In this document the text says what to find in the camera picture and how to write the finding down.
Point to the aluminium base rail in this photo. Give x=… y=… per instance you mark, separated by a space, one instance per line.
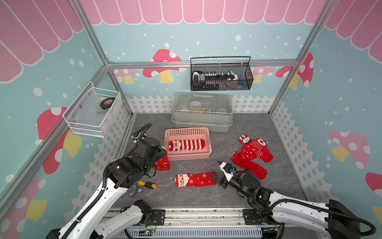
x=224 y=217

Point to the clear lidded storage box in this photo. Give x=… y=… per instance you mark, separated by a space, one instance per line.
x=213 y=111

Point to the red snowman sock pair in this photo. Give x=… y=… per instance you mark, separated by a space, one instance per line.
x=253 y=149

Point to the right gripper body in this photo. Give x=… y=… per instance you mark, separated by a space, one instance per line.
x=234 y=183

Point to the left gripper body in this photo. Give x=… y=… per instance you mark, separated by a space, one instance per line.
x=160 y=154

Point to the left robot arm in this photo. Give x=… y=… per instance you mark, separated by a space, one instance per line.
x=117 y=177

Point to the pink perforated plastic basket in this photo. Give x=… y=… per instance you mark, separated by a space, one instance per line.
x=185 y=134

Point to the red white striped santa sock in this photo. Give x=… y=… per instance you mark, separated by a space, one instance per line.
x=190 y=144

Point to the red snowflake santa sock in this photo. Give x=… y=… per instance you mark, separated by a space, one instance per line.
x=197 y=180
x=163 y=164

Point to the black wire wall basket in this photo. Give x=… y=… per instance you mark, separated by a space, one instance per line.
x=228 y=73

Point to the yellow handled screwdriver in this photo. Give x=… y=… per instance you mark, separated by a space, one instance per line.
x=149 y=185

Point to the white wire wall basket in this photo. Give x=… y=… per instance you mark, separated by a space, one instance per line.
x=85 y=116

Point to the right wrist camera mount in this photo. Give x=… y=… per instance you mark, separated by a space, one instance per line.
x=227 y=169

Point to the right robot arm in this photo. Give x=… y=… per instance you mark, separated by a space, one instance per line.
x=332 y=220

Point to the black red tape measure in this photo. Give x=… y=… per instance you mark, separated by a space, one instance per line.
x=107 y=103

